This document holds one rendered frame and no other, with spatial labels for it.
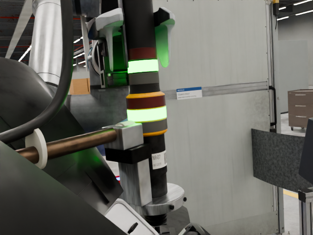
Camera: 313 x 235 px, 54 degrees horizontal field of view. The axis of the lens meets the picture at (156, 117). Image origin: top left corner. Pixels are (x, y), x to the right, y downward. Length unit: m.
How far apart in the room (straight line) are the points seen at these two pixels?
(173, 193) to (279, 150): 2.03
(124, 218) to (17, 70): 0.22
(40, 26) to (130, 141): 0.48
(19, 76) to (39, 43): 0.31
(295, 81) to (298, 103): 3.50
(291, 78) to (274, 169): 8.23
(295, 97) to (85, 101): 6.84
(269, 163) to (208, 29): 1.10
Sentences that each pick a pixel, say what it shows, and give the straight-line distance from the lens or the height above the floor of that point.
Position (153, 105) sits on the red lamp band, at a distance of 0.32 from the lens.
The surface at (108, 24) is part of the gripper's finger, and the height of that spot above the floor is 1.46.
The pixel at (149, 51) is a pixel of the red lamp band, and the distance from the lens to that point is 0.33.
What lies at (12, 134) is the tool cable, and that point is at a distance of 0.24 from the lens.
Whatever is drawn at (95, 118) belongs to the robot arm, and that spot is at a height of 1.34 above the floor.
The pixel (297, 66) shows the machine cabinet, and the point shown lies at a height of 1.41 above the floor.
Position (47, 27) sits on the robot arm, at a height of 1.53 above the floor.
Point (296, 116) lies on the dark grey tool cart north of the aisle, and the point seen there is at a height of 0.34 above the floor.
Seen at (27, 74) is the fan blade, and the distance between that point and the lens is 0.41.
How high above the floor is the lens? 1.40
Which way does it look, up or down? 7 degrees down
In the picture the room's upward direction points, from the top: 5 degrees counter-clockwise
